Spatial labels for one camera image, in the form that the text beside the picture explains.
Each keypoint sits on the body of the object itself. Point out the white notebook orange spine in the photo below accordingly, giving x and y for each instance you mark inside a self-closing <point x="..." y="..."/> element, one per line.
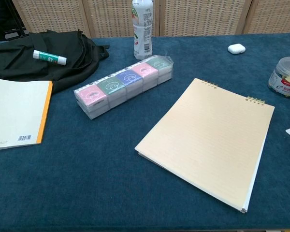
<point x="14" y="113"/>

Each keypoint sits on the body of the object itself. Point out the pastel tissue multipack in plastic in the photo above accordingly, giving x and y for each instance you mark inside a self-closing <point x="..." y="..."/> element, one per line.
<point x="120" y="84"/>

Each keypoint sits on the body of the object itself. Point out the dark blue tablecloth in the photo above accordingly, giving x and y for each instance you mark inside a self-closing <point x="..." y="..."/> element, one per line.
<point x="91" y="174"/>

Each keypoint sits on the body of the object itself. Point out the white drink bottle yellow cap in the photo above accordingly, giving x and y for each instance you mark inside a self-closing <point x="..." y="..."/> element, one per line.
<point x="142" y="36"/>

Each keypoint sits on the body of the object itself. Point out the black backpack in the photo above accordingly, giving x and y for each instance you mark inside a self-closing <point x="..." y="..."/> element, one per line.
<point x="67" y="72"/>

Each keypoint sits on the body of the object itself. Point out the woven wood-framed folding screen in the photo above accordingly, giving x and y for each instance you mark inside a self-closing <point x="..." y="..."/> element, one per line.
<point x="195" y="17"/>

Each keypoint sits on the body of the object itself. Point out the white green glue stick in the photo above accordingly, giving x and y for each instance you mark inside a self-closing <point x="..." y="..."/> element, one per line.
<point x="49" y="57"/>

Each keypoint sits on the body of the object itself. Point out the white earbuds case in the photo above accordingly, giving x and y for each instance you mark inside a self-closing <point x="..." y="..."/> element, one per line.
<point x="236" y="49"/>

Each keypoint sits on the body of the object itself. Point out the clear jar of coloured clips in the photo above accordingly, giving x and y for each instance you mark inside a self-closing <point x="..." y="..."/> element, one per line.
<point x="284" y="77"/>

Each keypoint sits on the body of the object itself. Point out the black tripod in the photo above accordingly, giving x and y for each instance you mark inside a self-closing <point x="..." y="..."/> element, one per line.
<point x="21" y="26"/>

